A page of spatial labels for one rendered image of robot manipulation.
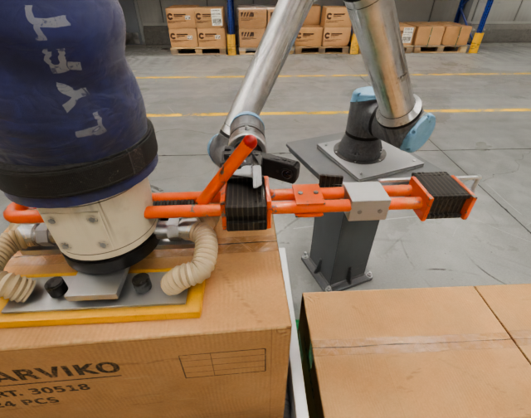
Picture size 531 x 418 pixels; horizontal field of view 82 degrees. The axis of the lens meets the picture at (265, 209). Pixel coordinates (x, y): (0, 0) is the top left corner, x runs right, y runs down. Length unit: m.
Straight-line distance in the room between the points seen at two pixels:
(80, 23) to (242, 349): 0.50
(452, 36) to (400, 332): 8.13
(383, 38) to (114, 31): 0.70
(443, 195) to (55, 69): 0.58
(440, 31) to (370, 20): 7.76
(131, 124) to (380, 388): 0.85
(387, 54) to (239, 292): 0.75
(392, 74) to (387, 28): 0.14
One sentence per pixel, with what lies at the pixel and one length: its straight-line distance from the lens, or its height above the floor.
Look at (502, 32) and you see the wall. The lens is 10.85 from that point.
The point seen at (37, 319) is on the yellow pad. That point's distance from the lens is 0.63.
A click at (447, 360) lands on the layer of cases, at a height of 0.54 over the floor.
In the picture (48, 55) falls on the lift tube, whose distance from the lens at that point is 0.42.
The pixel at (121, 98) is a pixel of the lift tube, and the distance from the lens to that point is 0.46.
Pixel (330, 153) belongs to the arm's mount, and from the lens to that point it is 1.42.
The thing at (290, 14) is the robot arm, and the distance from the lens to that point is 0.94.
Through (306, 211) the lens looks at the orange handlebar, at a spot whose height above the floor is 1.08.
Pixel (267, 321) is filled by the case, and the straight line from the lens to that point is 0.53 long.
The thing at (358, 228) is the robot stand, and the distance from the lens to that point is 1.58.
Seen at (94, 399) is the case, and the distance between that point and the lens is 0.76.
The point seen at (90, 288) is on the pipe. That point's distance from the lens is 0.58.
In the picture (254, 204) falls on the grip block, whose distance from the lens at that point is 0.51.
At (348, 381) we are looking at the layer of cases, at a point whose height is 0.54.
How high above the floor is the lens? 1.40
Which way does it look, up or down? 37 degrees down
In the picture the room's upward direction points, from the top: straight up
